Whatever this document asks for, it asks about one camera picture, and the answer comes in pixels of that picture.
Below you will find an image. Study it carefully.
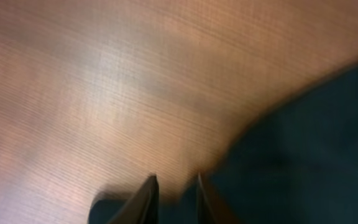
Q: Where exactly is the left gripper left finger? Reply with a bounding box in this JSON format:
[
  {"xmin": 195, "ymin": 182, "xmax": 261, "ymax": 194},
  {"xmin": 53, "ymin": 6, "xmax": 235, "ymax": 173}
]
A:
[{"xmin": 108, "ymin": 175, "xmax": 159, "ymax": 224}]

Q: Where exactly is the black t-shirt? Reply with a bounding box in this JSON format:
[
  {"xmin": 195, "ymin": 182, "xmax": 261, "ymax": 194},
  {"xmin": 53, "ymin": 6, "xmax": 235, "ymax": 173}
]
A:
[{"xmin": 88, "ymin": 64, "xmax": 358, "ymax": 223}]

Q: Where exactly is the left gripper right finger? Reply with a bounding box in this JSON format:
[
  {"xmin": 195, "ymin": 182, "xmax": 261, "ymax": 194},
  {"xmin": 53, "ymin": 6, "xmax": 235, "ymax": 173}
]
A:
[{"xmin": 197, "ymin": 174, "xmax": 240, "ymax": 224}]

